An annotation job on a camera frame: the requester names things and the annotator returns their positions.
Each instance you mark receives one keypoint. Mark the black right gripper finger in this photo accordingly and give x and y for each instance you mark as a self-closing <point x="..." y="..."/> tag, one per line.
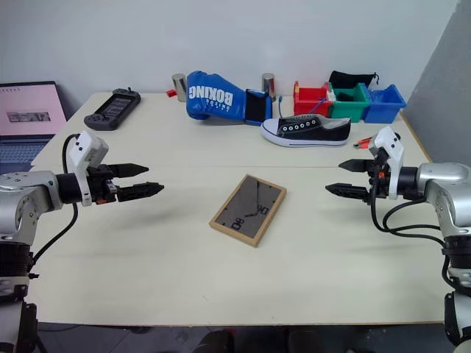
<point x="357" y="165"/>
<point x="347" y="190"/>

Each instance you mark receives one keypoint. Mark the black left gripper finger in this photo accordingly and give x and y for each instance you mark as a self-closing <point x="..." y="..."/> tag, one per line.
<point x="129" y="169"/>
<point x="141" y="190"/>

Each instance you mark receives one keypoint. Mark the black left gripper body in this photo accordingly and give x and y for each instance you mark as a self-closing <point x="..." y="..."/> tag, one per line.
<point x="101" y="187"/>

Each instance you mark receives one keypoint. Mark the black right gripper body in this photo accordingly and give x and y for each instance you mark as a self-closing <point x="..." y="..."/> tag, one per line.
<point x="379" y="184"/>

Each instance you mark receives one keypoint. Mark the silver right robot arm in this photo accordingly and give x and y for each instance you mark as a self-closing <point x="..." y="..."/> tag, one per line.
<point x="445" y="191"/>

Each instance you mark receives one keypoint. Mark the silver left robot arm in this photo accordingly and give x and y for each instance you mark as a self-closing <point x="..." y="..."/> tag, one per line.
<point x="25" y="195"/>

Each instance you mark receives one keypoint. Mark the laptop with pink screen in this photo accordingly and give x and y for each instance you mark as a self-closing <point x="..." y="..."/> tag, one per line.
<point x="29" y="114"/>

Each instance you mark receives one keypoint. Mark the black canvas sneaker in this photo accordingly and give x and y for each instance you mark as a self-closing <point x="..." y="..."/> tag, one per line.
<point x="312" y="131"/>

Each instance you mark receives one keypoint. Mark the green plastic bin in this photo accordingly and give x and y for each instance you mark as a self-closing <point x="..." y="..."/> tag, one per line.
<point x="349" y="106"/>

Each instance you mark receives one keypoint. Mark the dark handheld game console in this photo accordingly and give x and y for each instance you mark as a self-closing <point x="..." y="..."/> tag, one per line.
<point x="112" y="109"/>

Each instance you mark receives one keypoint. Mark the blue plastic bin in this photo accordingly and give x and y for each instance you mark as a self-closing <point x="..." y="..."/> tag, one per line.
<point x="384" y="106"/>

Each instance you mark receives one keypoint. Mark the red plastic bin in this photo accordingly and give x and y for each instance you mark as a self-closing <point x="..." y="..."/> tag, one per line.
<point x="311" y="101"/>

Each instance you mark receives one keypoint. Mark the small red block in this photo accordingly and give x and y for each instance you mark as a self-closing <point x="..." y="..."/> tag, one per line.
<point x="170" y="92"/>

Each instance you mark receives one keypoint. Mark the silver metal cylinder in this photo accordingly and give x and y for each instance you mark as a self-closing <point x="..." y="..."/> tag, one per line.
<point x="180" y="86"/>
<point x="269" y="85"/>

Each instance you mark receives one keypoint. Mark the wooden framed clock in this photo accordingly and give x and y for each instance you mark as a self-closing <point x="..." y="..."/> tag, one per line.
<point x="250" y="209"/>

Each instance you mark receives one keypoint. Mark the blue boxing glove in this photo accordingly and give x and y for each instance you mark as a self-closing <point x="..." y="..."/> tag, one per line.
<point x="213" y="97"/>

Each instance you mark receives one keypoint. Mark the grey partition panel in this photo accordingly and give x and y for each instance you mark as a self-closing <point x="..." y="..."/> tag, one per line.
<point x="445" y="81"/>

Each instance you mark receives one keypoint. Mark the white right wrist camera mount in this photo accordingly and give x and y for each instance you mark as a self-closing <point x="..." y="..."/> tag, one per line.
<point x="394" y="154"/>

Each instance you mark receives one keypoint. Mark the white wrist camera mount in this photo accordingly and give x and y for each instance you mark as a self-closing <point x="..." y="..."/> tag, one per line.
<point x="394" y="154"/>
<point x="88" y="147"/>

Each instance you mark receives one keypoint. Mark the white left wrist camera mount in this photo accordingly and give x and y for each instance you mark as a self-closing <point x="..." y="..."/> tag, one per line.
<point x="88" y="147"/>

